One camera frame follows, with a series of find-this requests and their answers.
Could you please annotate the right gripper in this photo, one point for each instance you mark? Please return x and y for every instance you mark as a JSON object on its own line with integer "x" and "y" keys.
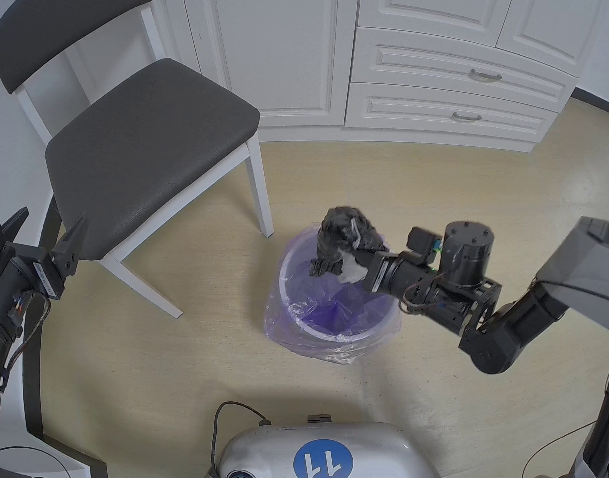
{"x": 399, "y": 277}

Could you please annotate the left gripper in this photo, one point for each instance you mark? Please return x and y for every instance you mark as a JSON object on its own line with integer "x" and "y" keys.
{"x": 35, "y": 272}

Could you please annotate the black plastic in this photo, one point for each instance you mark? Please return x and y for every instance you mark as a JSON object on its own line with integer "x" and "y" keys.
{"x": 342, "y": 232}

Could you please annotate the purple plastic bag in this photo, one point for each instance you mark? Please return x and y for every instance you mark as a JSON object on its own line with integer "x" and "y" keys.
{"x": 334, "y": 311}

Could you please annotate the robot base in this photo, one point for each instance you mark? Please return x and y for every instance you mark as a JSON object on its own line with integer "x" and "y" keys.
{"x": 334, "y": 451}

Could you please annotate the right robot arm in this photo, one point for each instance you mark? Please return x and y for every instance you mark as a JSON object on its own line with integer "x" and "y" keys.
{"x": 513, "y": 321}

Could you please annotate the white trash bin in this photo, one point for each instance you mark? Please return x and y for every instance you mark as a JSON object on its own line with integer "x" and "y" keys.
{"x": 334, "y": 334}

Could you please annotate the white chair with grey seat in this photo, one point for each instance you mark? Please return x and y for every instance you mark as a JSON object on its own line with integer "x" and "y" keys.
{"x": 145, "y": 157}

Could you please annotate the white wardrobe with drawers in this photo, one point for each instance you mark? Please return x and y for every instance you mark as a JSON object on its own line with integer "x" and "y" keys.
{"x": 434, "y": 43}

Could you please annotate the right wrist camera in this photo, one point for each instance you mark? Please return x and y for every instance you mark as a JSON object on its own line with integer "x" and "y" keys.
{"x": 421, "y": 244}

